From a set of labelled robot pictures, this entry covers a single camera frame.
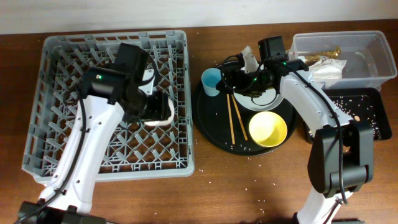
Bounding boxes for grey plate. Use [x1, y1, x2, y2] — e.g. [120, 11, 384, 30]
[234, 89, 284, 111]

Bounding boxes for pink plastic cup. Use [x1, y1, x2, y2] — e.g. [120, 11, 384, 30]
[143, 96, 174, 126]

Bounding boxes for wooden chopstick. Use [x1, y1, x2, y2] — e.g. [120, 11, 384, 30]
[231, 95, 248, 141]
[226, 94, 235, 145]

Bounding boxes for light blue plastic cup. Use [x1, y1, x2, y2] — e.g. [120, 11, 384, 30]
[201, 68, 221, 96]

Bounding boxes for yellow bowl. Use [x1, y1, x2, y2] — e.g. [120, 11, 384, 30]
[249, 111, 288, 147]

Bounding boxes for gold foil wrapper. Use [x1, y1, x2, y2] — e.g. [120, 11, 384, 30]
[302, 47, 341, 63]

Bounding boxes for white tissue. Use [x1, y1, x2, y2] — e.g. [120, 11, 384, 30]
[309, 58, 346, 80]

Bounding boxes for food scraps with rice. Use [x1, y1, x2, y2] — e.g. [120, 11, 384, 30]
[330, 95, 392, 141]

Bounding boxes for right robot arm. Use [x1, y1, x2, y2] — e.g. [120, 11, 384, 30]
[216, 37, 374, 223]

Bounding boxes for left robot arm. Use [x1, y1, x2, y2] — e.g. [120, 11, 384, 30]
[17, 43, 174, 223]

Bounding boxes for grey dishwasher rack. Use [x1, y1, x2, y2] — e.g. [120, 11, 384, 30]
[22, 30, 195, 184]

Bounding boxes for round black tray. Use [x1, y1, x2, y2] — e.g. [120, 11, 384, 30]
[192, 80, 299, 156]

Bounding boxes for clear plastic bin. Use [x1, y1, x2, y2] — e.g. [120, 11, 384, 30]
[288, 30, 397, 90]

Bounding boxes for black rectangular bin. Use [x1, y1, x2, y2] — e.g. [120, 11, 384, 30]
[324, 88, 392, 141]

